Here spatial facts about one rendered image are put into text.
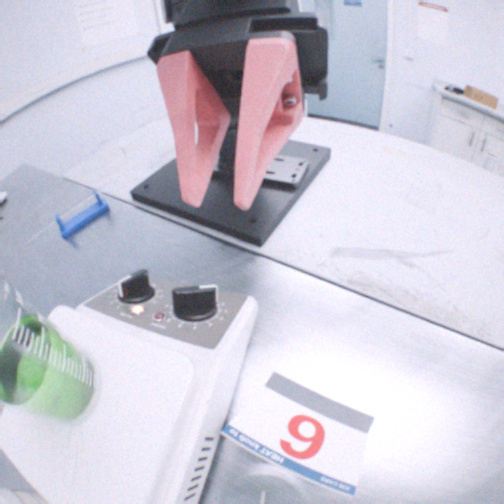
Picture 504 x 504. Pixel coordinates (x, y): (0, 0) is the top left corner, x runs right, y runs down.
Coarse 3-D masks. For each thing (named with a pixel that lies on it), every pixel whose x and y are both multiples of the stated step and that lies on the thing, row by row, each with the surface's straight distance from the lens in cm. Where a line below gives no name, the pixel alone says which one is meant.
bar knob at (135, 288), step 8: (136, 272) 21; (144, 272) 21; (120, 280) 20; (128, 280) 20; (136, 280) 20; (144, 280) 21; (120, 288) 20; (128, 288) 20; (136, 288) 21; (144, 288) 21; (152, 288) 21; (120, 296) 21; (128, 296) 20; (136, 296) 20; (144, 296) 20; (152, 296) 20
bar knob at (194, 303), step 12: (180, 288) 18; (192, 288) 18; (204, 288) 17; (216, 288) 18; (180, 300) 17; (192, 300) 17; (204, 300) 18; (216, 300) 18; (180, 312) 17; (192, 312) 17; (204, 312) 17; (216, 312) 18
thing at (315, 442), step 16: (256, 400) 19; (272, 400) 19; (256, 416) 18; (272, 416) 18; (288, 416) 19; (304, 416) 19; (256, 432) 17; (272, 432) 17; (288, 432) 18; (304, 432) 18; (320, 432) 19; (336, 432) 19; (272, 448) 16; (288, 448) 17; (304, 448) 17; (320, 448) 18; (336, 448) 18; (352, 448) 19; (304, 464) 17; (320, 464) 17; (336, 464) 18; (352, 464) 18; (352, 480) 17
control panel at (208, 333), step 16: (112, 288) 23; (160, 288) 22; (96, 304) 21; (112, 304) 20; (128, 304) 20; (144, 304) 20; (160, 304) 19; (224, 304) 19; (240, 304) 19; (128, 320) 18; (144, 320) 18; (160, 320) 17; (176, 320) 17; (208, 320) 17; (224, 320) 17; (176, 336) 16; (192, 336) 16; (208, 336) 16
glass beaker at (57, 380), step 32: (0, 288) 10; (0, 320) 10; (32, 320) 11; (0, 352) 10; (32, 352) 11; (64, 352) 12; (0, 384) 11; (32, 384) 11; (64, 384) 12; (96, 384) 14; (32, 416) 13; (64, 416) 13
